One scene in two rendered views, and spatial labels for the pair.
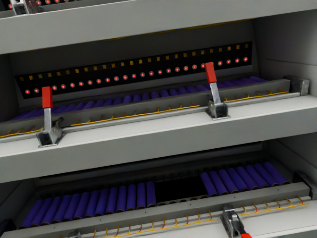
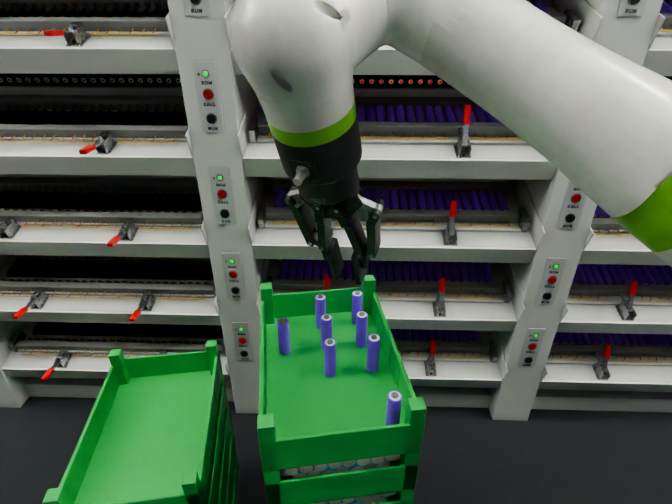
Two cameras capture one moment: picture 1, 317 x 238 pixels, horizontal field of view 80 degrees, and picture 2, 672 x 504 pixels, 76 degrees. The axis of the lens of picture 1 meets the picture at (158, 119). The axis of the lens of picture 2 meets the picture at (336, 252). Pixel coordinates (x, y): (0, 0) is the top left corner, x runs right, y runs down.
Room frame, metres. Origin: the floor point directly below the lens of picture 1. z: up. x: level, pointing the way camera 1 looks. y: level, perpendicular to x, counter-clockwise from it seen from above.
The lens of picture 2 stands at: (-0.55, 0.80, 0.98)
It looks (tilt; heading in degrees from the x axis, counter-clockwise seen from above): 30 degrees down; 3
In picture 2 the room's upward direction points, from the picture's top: straight up
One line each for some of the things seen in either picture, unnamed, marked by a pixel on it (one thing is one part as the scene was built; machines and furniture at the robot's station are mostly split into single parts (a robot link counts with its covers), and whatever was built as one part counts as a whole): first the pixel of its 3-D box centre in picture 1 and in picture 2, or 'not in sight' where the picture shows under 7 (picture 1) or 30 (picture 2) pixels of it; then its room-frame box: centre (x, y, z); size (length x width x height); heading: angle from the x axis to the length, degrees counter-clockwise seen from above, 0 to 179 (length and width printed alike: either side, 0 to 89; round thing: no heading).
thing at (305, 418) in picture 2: not in sight; (328, 354); (-0.06, 0.84, 0.52); 0.30 x 0.20 x 0.08; 11
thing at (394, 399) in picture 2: not in sight; (393, 412); (-0.16, 0.75, 0.52); 0.02 x 0.02 x 0.06
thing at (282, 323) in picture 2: not in sight; (283, 336); (-0.02, 0.91, 0.52); 0.02 x 0.02 x 0.06
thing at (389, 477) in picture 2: not in sight; (328, 392); (-0.06, 0.84, 0.44); 0.30 x 0.20 x 0.08; 11
